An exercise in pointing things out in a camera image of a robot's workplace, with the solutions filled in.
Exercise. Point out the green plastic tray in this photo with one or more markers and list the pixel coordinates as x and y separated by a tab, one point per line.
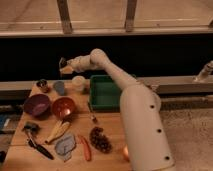
104	94

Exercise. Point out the grey-blue cloth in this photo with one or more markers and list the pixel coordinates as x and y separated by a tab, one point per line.
64	147

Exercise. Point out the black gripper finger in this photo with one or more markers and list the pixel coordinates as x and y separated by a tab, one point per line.
62	64

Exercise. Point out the white fixture at right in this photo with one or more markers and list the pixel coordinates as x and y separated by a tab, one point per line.
205	72

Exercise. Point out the yellow banana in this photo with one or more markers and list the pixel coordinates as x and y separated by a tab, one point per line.
59	129

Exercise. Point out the wooden cutting-board table mat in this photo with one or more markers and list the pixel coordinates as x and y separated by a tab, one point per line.
21	157

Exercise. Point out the small dark object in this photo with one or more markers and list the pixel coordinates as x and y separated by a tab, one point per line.
93	118

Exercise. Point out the purple grape bunch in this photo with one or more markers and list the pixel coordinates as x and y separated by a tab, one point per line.
100	141

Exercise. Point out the orange ball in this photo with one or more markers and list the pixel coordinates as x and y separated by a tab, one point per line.
125	154

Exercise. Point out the small metal cup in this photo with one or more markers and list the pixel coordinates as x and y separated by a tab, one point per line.
42	84

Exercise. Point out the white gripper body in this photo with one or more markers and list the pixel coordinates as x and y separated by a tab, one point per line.
75	64

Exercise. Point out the black knife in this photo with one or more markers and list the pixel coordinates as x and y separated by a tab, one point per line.
40	149

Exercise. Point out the orange carrot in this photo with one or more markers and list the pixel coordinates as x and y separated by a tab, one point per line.
86	148

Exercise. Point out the red bowl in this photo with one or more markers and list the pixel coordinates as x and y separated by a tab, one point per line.
63	107

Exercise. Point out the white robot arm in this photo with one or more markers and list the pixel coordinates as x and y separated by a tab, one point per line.
147	144

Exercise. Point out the white plastic cup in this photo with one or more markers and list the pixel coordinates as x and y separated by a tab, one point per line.
79	83

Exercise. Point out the purple bowl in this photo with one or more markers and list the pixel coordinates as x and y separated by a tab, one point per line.
36	105

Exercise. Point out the black-handled dish brush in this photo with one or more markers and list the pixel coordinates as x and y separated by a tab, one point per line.
31	129

